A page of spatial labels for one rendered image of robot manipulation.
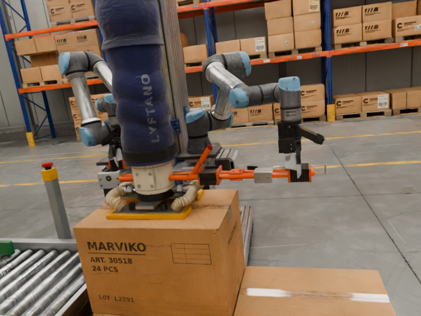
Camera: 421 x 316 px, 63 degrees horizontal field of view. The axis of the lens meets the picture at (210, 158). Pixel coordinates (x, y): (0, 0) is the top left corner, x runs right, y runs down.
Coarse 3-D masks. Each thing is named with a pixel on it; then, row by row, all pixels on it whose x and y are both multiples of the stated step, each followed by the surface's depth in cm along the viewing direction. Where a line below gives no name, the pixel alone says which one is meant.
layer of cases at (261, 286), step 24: (240, 288) 150; (264, 288) 148; (288, 288) 146; (312, 288) 144; (336, 288) 143; (360, 288) 141; (384, 288) 139; (240, 312) 135; (264, 312) 134; (288, 312) 132; (312, 312) 131; (336, 312) 129; (360, 312) 128; (384, 312) 127
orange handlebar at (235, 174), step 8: (120, 176) 148; (128, 176) 149; (176, 176) 139; (184, 176) 138; (192, 176) 137; (224, 176) 134; (232, 176) 133; (240, 176) 132; (248, 176) 131; (272, 176) 129; (280, 176) 128
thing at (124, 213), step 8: (128, 208) 142; (160, 208) 136; (168, 208) 137; (184, 208) 136; (112, 216) 138; (120, 216) 137; (128, 216) 136; (136, 216) 135; (144, 216) 134; (152, 216) 133; (160, 216) 132; (168, 216) 132; (176, 216) 131; (184, 216) 130
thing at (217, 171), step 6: (210, 168) 142; (216, 168) 141; (198, 174) 135; (204, 174) 134; (210, 174) 133; (216, 174) 133; (198, 180) 136; (204, 180) 135; (210, 180) 134; (216, 180) 134
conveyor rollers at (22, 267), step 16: (0, 256) 208; (16, 256) 209; (32, 256) 200; (48, 256) 199; (64, 256) 198; (0, 272) 188; (16, 272) 187; (32, 272) 186; (48, 272) 185; (64, 272) 184; (80, 272) 183; (0, 288) 176; (16, 288) 175; (32, 288) 173; (48, 288) 172; (64, 288) 170; (0, 304) 159; (32, 304) 162; (48, 304) 159; (64, 304) 156
